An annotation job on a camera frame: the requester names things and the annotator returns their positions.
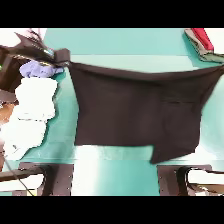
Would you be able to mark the purple garment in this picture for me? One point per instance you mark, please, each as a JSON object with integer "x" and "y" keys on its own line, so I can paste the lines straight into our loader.
{"x": 36, "y": 70}

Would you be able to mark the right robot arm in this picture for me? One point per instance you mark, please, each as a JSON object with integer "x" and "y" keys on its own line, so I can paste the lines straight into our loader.
{"x": 168, "y": 180}

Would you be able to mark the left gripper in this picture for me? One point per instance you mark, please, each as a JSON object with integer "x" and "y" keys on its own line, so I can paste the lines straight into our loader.
{"x": 62, "y": 56}

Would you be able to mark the white garment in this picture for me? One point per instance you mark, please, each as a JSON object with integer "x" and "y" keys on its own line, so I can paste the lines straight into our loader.
{"x": 35, "y": 100}

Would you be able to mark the red garment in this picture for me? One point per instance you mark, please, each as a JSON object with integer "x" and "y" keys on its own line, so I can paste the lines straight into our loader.
{"x": 202, "y": 37}

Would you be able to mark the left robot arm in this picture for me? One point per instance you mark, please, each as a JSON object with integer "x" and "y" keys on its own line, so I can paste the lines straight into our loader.
{"x": 31, "y": 49}

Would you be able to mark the dark brown T-shirt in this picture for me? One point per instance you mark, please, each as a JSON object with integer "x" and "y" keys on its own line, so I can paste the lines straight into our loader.
{"x": 126, "y": 110}

